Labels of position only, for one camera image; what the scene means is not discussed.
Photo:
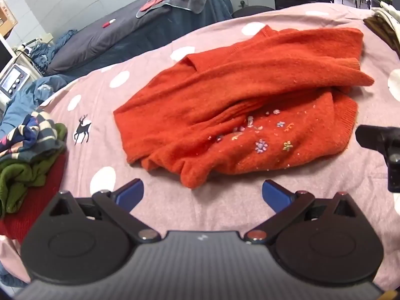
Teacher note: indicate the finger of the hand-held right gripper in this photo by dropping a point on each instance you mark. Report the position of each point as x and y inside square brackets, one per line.
[375, 137]

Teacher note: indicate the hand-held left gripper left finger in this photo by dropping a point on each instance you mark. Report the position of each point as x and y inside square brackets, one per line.
[131, 191]

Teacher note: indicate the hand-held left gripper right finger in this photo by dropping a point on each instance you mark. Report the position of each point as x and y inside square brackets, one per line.
[275, 193]

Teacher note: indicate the orange knit sweater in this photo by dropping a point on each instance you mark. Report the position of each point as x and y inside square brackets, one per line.
[218, 100]

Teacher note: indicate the pile of mixed clothes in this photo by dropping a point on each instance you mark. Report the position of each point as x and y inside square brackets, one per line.
[18, 178]

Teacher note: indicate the pink polka dot blanket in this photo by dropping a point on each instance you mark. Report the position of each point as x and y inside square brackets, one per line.
[203, 207]

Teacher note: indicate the red knit cloth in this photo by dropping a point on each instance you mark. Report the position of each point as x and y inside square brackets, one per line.
[40, 197]

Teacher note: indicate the brown cloth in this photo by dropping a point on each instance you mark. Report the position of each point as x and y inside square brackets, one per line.
[379, 28]

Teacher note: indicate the checkered multicolour cloth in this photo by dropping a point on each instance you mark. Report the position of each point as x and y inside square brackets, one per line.
[34, 131]

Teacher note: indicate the cream cloth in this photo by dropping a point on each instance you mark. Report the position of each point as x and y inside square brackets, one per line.
[390, 14]

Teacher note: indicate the blue denim garment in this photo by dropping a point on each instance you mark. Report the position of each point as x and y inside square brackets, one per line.
[22, 100]

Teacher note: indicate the grey massage bed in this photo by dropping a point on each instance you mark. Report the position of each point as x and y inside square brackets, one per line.
[93, 40]

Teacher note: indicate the white machine with control panel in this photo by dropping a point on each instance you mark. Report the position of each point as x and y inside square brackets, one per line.
[15, 79]

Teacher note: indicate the crumpled blue cloth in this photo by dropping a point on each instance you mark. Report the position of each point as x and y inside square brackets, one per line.
[47, 50]

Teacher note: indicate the red and white pen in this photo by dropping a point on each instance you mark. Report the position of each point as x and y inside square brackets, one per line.
[109, 22]

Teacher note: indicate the black round stool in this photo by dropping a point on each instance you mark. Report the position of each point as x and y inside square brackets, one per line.
[253, 12]

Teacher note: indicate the white framed monitor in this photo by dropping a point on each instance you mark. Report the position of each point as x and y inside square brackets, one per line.
[4, 54]

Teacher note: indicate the red flat item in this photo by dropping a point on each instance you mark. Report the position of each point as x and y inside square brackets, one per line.
[151, 3]

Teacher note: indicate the wall socket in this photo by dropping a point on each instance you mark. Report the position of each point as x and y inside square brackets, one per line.
[243, 1]

